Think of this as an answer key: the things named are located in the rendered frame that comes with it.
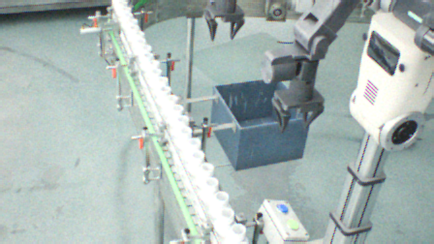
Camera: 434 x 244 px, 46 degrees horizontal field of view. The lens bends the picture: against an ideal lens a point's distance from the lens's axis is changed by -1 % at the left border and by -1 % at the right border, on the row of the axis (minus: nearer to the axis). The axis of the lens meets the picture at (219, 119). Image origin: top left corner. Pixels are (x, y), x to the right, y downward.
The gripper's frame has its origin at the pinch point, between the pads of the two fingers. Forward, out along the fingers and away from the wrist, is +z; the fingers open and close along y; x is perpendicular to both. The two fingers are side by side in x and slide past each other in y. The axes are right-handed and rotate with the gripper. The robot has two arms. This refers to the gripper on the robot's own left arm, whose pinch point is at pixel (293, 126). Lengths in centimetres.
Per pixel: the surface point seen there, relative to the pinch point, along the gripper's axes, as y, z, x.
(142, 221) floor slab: -15, 140, 104
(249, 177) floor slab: 55, 140, 121
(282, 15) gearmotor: 78, 50, 154
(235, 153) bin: 13, 58, 57
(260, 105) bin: 36, 59, 86
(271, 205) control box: -1.3, 27.7, 0.7
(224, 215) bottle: -15.9, 25.7, -0.8
